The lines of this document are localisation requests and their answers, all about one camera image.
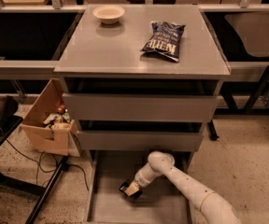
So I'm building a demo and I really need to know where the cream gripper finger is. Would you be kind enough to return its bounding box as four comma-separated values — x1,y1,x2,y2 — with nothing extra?
124,182,141,197

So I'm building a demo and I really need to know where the dark rxbar chocolate wrapper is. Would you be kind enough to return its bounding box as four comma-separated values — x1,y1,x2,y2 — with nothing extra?
119,181,142,200

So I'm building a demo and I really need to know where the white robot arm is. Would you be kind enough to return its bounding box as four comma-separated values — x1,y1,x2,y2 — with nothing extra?
120,151,242,224

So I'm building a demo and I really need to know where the grey open bottom drawer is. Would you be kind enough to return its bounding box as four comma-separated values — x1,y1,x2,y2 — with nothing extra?
85,150,192,224

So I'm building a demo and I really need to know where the grey middle drawer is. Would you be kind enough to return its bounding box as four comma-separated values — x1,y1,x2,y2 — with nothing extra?
78,131,203,151

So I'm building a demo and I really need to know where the grey top drawer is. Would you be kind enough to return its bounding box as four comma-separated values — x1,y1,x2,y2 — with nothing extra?
63,93,218,122

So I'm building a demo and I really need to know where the grey drawer cabinet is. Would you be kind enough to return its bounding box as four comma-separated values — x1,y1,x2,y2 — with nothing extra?
54,5,230,160

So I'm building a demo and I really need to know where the cardboard box with items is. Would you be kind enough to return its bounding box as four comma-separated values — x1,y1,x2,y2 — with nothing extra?
21,78,81,157

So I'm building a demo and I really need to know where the blue kettle chips bag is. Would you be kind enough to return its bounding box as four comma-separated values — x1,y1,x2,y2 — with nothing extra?
141,21,186,62

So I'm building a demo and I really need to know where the white bowl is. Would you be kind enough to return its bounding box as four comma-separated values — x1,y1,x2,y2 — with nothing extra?
92,5,125,25

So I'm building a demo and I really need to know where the dark chair at right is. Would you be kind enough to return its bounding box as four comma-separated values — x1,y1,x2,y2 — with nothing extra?
225,11,269,112

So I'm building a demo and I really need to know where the black floor cable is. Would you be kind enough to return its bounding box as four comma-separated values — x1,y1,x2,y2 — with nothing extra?
5,138,90,203

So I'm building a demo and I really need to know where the black table leg frame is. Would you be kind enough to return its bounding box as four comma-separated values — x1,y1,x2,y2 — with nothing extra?
0,115,68,224

